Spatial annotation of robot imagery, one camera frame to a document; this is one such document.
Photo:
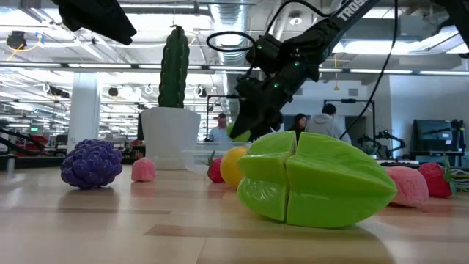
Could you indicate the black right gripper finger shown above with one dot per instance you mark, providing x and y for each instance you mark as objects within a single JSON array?
[
  {"x": 269, "y": 124},
  {"x": 249, "y": 117}
]

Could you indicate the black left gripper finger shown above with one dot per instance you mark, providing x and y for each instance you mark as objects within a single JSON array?
[{"x": 122, "y": 33}]

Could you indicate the small green toy fruit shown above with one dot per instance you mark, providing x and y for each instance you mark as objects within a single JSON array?
[{"x": 243, "y": 137}]

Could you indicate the yellow toy lemon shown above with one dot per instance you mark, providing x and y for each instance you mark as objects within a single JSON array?
[{"x": 231, "y": 166}]

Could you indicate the red toy strawberry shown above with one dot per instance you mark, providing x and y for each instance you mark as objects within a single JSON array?
[
  {"x": 434, "y": 179},
  {"x": 216, "y": 173}
]

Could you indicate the green toy starfruit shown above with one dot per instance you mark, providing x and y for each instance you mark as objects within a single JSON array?
[{"x": 329, "y": 183}]

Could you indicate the small pink toy fruit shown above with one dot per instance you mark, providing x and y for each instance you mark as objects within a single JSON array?
[{"x": 143, "y": 170}]

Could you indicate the purple toy grape bunch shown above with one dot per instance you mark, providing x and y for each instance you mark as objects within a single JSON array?
[{"x": 91, "y": 165}]

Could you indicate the large pink toy fruit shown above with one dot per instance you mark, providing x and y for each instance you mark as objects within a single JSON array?
[{"x": 410, "y": 187}]

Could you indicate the black background robot arm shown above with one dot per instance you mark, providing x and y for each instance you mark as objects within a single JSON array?
[{"x": 384, "y": 137}]

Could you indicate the clear plastic tupperware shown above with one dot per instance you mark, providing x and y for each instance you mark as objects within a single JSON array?
[{"x": 196, "y": 161}]

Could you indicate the person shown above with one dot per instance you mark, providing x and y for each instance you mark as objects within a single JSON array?
[
  {"x": 220, "y": 133},
  {"x": 326, "y": 124},
  {"x": 299, "y": 122}
]

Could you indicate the tall green cactus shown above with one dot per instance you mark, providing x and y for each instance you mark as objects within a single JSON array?
[{"x": 174, "y": 66}]

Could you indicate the yellow hanging pendant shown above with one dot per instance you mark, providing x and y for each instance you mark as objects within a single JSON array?
[{"x": 336, "y": 86}]

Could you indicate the black ceiling device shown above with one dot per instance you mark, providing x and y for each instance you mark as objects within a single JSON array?
[{"x": 16, "y": 39}]

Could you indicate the white plant pot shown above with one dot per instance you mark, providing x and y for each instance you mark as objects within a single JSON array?
[{"x": 168, "y": 132}]

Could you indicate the white building column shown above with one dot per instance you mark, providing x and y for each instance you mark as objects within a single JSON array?
[{"x": 84, "y": 117}]

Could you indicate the long ceiling light strip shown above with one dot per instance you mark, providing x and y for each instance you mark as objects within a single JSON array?
[{"x": 366, "y": 70}]

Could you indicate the red office chair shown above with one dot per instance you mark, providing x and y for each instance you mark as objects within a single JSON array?
[{"x": 38, "y": 141}]

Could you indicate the dark background desk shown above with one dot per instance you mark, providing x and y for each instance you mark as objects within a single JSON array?
[{"x": 40, "y": 162}]

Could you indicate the dark computer monitor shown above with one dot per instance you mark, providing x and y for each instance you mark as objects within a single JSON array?
[{"x": 434, "y": 133}]

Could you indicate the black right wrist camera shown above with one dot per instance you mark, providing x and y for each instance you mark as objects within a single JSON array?
[{"x": 246, "y": 86}]

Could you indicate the silver corrugated ventilation duct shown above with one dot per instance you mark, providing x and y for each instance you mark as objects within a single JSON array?
[{"x": 229, "y": 22}]

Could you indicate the grey metal post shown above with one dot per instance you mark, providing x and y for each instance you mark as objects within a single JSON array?
[{"x": 10, "y": 163}]

